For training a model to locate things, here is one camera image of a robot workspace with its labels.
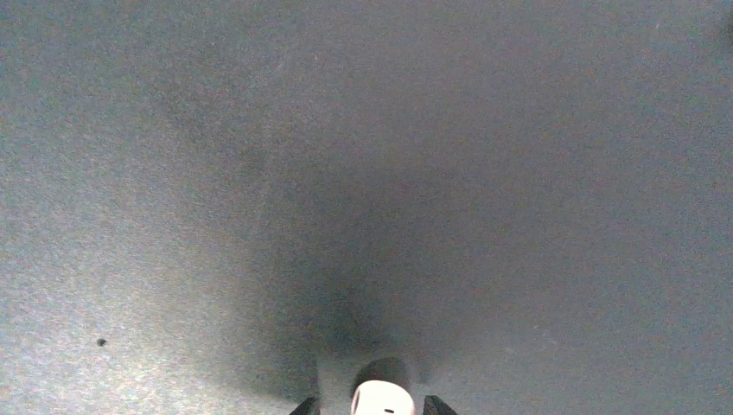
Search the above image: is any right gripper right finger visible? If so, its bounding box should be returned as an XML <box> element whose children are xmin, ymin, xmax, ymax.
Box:
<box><xmin>422</xmin><ymin>395</ymin><xmax>457</xmax><ymax>415</ymax></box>

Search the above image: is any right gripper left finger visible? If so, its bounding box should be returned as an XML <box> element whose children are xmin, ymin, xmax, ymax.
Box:
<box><xmin>290</xmin><ymin>396</ymin><xmax>321</xmax><ymax>415</ymax></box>

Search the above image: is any white stem earbud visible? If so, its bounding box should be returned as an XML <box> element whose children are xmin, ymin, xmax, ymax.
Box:
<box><xmin>350</xmin><ymin>380</ymin><xmax>416</xmax><ymax>415</ymax></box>

